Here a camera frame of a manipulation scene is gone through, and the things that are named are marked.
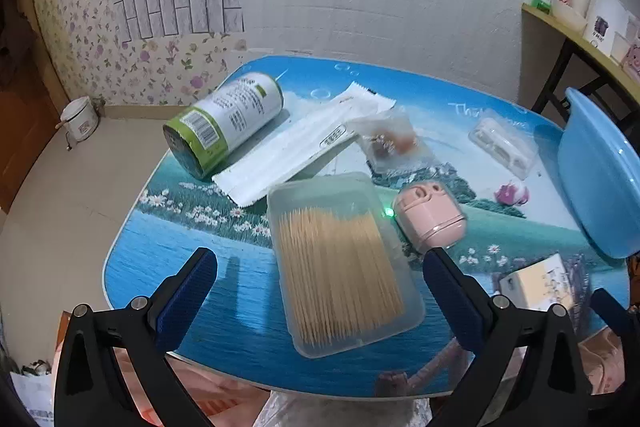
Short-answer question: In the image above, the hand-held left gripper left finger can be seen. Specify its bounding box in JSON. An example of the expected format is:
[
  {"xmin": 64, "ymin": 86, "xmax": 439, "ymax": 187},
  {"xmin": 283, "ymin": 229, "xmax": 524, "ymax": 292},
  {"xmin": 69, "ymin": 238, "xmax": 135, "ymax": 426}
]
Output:
[{"xmin": 54, "ymin": 247, "xmax": 219, "ymax": 427}]

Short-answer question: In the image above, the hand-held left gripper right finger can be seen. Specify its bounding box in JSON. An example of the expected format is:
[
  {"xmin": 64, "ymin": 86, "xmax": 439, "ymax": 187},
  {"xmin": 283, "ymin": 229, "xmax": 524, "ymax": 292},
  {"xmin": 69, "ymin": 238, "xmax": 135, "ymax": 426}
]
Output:
[{"xmin": 422, "ymin": 247, "xmax": 593, "ymax": 427}]

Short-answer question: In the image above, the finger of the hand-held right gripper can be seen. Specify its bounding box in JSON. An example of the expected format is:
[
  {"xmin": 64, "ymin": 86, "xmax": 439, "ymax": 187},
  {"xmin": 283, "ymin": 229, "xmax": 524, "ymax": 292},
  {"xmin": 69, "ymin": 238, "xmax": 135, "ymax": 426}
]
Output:
[{"xmin": 590, "ymin": 287, "xmax": 638, "ymax": 340}]

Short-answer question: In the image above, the small yellow white box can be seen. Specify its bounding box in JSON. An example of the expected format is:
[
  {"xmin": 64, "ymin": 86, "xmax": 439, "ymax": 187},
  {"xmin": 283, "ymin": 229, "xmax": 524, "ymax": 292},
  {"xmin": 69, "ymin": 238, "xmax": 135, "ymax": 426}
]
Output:
[{"xmin": 498, "ymin": 253, "xmax": 583, "ymax": 313}]

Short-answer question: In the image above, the small pink case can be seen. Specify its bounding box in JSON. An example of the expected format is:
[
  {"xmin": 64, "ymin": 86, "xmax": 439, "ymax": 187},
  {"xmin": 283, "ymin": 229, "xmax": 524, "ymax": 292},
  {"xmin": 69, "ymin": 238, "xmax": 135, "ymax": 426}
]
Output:
[{"xmin": 392, "ymin": 183, "xmax": 468, "ymax": 253}]

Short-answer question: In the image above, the clear box of toothpicks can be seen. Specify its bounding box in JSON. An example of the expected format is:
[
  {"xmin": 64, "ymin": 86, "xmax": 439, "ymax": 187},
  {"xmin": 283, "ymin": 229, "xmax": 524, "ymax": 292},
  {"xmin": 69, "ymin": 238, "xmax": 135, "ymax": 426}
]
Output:
[{"xmin": 266, "ymin": 172, "xmax": 426, "ymax": 359}]

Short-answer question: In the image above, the light blue plastic basin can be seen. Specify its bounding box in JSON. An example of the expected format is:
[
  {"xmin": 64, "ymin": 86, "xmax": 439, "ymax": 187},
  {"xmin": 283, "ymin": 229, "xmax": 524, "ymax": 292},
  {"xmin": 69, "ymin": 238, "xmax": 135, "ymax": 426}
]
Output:
[{"xmin": 556, "ymin": 87, "xmax": 640, "ymax": 260}]

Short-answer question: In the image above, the green white cylindrical canister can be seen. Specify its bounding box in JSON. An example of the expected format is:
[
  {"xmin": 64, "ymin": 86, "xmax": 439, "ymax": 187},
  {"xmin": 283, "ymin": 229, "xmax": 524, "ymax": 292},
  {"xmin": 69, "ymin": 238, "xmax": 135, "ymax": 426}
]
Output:
[{"xmin": 163, "ymin": 72, "xmax": 285, "ymax": 180}]

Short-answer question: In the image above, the pink printed cloth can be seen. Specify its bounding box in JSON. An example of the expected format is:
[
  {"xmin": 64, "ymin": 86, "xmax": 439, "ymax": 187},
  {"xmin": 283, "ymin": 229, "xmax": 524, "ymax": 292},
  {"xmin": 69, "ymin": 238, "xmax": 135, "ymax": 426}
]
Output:
[{"xmin": 112, "ymin": 347, "xmax": 273, "ymax": 427}]

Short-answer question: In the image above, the small pink white toy figure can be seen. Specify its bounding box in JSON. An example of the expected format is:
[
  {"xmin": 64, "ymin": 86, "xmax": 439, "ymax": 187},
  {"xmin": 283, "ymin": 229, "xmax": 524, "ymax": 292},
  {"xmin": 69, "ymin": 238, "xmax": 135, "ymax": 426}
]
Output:
[{"xmin": 494, "ymin": 181, "xmax": 530, "ymax": 206}]

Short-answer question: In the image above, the clear case of floss picks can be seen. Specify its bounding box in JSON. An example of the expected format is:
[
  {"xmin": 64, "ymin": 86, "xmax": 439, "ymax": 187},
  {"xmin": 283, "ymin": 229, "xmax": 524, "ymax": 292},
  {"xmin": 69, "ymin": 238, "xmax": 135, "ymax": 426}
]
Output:
[{"xmin": 467, "ymin": 117, "xmax": 538, "ymax": 180}]

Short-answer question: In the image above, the translucent plastic bag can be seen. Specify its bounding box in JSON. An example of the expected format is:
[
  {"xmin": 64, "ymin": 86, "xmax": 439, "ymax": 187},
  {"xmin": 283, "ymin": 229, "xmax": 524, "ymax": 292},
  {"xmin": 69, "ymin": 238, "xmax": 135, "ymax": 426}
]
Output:
[{"xmin": 257, "ymin": 389, "xmax": 431, "ymax": 427}]

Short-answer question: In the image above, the clear bag of small trinkets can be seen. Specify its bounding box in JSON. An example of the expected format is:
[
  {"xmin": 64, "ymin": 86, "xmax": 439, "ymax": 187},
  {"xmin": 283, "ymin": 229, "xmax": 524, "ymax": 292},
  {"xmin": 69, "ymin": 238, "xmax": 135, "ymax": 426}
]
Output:
[{"xmin": 347, "ymin": 109, "xmax": 433, "ymax": 175}]

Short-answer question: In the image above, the long white wrapped packet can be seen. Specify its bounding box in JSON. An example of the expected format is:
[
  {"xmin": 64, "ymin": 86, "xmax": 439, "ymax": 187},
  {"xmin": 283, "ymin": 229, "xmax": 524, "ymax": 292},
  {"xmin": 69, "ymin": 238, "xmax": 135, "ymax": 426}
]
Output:
[{"xmin": 212, "ymin": 88, "xmax": 393, "ymax": 208}]

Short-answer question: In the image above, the white printed plastic bag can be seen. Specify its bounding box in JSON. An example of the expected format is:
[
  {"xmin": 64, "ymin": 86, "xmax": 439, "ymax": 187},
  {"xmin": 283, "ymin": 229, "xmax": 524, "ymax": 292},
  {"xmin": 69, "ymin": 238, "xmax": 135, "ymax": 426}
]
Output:
[{"xmin": 10, "ymin": 359, "xmax": 56, "ymax": 427}]

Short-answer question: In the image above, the white rice cooker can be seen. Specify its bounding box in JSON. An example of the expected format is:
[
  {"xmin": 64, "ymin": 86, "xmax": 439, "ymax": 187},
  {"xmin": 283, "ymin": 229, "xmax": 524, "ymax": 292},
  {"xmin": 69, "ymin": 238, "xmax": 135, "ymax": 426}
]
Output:
[{"xmin": 60, "ymin": 96, "xmax": 101, "ymax": 142}]

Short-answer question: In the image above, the brown wooden door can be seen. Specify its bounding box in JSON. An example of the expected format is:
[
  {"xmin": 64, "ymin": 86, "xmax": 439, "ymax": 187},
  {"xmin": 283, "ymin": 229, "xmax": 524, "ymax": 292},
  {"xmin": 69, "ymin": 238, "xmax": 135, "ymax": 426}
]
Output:
[{"xmin": 0, "ymin": 0, "xmax": 63, "ymax": 212}]

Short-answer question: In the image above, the pink printed pack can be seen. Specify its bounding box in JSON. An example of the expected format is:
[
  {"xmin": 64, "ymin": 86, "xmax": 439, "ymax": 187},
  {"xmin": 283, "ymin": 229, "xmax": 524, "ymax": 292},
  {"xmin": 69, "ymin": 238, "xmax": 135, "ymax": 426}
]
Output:
[{"xmin": 622, "ymin": 14, "xmax": 640, "ymax": 80}]

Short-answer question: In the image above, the white cup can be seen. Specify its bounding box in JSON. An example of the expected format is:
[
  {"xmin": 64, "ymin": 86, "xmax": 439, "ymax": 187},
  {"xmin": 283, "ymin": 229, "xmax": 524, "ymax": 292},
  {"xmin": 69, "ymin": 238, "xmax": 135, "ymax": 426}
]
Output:
[{"xmin": 611, "ymin": 32, "xmax": 633, "ymax": 62}]

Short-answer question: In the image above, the wooden side table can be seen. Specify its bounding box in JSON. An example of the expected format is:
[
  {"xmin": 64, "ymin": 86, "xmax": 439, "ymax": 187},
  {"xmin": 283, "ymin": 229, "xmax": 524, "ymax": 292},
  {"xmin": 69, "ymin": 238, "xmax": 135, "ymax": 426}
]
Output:
[{"xmin": 521, "ymin": 2, "xmax": 640, "ymax": 128}]

